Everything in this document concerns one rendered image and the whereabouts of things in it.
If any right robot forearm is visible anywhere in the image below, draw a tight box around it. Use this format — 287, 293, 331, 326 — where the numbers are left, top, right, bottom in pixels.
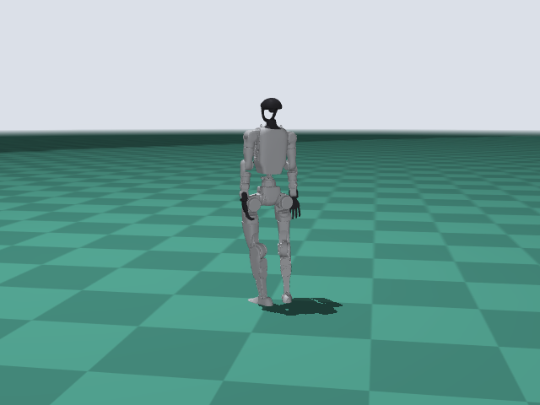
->
287, 165, 298, 197

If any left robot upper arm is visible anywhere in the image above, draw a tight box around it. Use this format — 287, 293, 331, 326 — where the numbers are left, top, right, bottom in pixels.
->
243, 129, 260, 170

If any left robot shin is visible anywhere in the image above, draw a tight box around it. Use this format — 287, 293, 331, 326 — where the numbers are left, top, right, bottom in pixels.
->
250, 246, 267, 300

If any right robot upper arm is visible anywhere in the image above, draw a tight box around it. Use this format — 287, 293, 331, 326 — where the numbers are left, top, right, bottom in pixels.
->
284, 131, 297, 170

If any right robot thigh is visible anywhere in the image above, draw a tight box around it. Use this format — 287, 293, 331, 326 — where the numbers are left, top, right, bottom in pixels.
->
274, 192, 293, 257

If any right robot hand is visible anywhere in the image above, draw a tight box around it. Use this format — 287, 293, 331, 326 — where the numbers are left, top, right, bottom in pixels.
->
289, 190, 300, 219

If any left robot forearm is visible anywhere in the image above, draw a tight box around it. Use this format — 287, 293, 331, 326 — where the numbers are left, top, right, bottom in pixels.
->
239, 160, 251, 198

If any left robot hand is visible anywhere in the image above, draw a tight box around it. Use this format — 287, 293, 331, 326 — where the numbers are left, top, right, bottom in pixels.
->
240, 192, 254, 220

